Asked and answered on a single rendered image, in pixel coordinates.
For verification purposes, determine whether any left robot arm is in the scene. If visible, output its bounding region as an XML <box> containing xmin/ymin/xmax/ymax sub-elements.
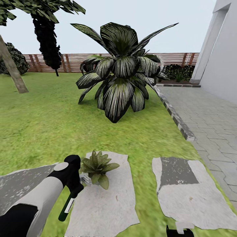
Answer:
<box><xmin>0</xmin><ymin>155</ymin><xmax>92</xmax><ymax>237</ymax></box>

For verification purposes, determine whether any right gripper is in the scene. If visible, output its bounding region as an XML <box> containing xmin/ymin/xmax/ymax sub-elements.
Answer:
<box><xmin>166</xmin><ymin>225</ymin><xmax>193</xmax><ymax>237</ymax></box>

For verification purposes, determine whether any insectifuge atomizer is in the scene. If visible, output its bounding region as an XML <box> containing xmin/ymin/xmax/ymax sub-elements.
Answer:
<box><xmin>58</xmin><ymin>192</ymin><xmax>76</xmax><ymax>222</ymax></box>

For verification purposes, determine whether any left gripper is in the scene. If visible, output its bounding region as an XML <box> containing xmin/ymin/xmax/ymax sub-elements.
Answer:
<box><xmin>66</xmin><ymin>176</ymin><xmax>84</xmax><ymax>196</ymax></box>

